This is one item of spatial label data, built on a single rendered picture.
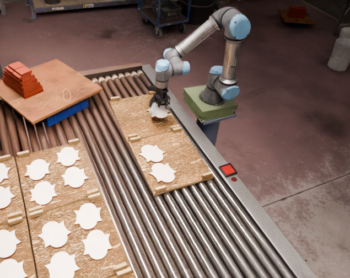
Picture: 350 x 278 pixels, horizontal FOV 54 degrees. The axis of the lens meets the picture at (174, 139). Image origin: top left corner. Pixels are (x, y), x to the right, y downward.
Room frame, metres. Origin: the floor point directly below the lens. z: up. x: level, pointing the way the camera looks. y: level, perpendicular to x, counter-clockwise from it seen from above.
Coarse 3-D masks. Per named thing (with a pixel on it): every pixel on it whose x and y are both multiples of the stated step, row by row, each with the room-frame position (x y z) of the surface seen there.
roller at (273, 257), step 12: (144, 84) 2.11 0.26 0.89; (168, 108) 1.82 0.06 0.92; (192, 144) 1.49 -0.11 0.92; (216, 180) 1.23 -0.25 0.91; (228, 192) 1.15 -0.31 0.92; (240, 216) 1.02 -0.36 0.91; (252, 228) 0.95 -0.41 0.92; (264, 240) 0.89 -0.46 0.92; (264, 252) 0.84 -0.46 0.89; (276, 264) 0.78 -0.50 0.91; (288, 276) 0.72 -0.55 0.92
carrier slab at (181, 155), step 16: (128, 144) 1.43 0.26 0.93; (144, 144) 1.43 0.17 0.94; (160, 144) 1.45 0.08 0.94; (176, 144) 1.46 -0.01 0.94; (144, 160) 1.31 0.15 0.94; (176, 160) 1.33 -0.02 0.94; (192, 160) 1.34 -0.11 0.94; (144, 176) 1.19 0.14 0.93; (176, 176) 1.21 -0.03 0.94; (192, 176) 1.22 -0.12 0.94; (160, 192) 1.09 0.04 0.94
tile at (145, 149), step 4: (144, 148) 1.39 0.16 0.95; (148, 148) 1.39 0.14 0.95; (152, 148) 1.39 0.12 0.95; (156, 148) 1.39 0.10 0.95; (144, 152) 1.35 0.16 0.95; (148, 152) 1.36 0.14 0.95; (152, 152) 1.36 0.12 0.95; (156, 152) 1.36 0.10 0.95; (160, 152) 1.37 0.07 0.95; (164, 152) 1.37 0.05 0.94; (144, 156) 1.32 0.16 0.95; (148, 156) 1.33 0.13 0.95; (152, 156) 1.33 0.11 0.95; (156, 156) 1.33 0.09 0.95; (160, 156) 1.34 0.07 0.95; (148, 160) 1.30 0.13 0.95; (152, 160) 1.30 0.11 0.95; (156, 160) 1.30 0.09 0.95; (160, 160) 1.31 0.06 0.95
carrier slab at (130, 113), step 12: (144, 96) 1.91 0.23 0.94; (120, 108) 1.75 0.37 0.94; (132, 108) 1.76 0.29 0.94; (144, 108) 1.77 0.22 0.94; (120, 120) 1.62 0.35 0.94; (132, 120) 1.64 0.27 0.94; (144, 120) 1.65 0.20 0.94; (156, 120) 1.66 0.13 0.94; (168, 120) 1.67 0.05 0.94; (132, 132) 1.52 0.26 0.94; (144, 132) 1.53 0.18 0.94; (156, 132) 1.54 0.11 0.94
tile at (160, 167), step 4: (156, 164) 1.27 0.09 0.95; (160, 164) 1.27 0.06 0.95; (168, 164) 1.28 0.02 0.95; (152, 168) 1.24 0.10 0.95; (156, 168) 1.24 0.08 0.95; (160, 168) 1.25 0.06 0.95; (164, 168) 1.25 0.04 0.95; (168, 168) 1.25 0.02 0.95; (152, 172) 1.21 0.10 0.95; (156, 172) 1.22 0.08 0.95; (160, 172) 1.22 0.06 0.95; (164, 172) 1.22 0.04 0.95; (168, 172) 1.22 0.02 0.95; (172, 172) 1.23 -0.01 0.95; (176, 172) 1.24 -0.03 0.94; (156, 176) 1.19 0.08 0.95; (160, 176) 1.19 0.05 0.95; (164, 176) 1.19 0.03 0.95; (168, 176) 1.20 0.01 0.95; (172, 176) 1.20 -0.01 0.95; (160, 180) 1.16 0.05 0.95; (164, 180) 1.16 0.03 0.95; (168, 180) 1.17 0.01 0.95; (172, 180) 1.17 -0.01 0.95
